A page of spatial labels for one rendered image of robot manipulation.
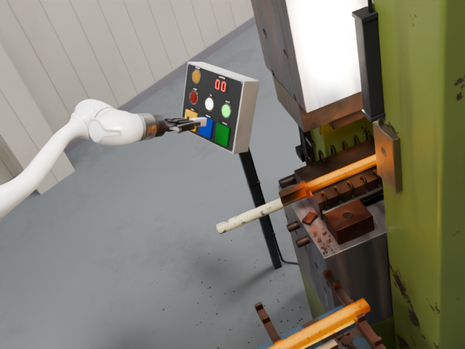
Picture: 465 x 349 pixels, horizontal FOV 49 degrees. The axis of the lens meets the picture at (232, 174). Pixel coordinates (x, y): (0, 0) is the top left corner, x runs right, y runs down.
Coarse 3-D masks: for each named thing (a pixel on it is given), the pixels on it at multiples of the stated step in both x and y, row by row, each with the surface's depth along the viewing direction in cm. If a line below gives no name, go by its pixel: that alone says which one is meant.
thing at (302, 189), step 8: (360, 160) 167; (368, 160) 166; (344, 168) 166; (352, 168) 165; (360, 168) 165; (328, 176) 166; (336, 176) 165; (344, 176) 165; (304, 184) 164; (312, 184) 164; (320, 184) 164; (280, 192) 164; (288, 192) 163; (296, 192) 164; (304, 192) 165; (288, 200) 165; (296, 200) 165
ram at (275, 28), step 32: (256, 0) 136; (288, 0) 113; (320, 0) 116; (352, 0) 118; (288, 32) 120; (320, 32) 120; (352, 32) 123; (288, 64) 131; (320, 64) 125; (352, 64) 128; (320, 96) 131
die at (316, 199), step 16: (368, 144) 177; (320, 160) 176; (336, 160) 173; (352, 160) 171; (304, 176) 171; (320, 176) 168; (352, 176) 164; (368, 176) 163; (320, 192) 163; (336, 192) 162; (320, 208) 162
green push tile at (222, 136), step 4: (220, 124) 197; (216, 128) 199; (220, 128) 197; (224, 128) 195; (228, 128) 193; (216, 132) 199; (220, 132) 197; (224, 132) 195; (228, 132) 194; (216, 136) 199; (220, 136) 198; (224, 136) 196; (228, 136) 194; (216, 140) 200; (220, 140) 198; (224, 140) 196; (228, 140) 195; (224, 144) 196
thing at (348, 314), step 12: (360, 300) 131; (336, 312) 130; (348, 312) 129; (360, 312) 129; (324, 324) 128; (336, 324) 128; (300, 336) 127; (312, 336) 127; (276, 348) 126; (288, 348) 126
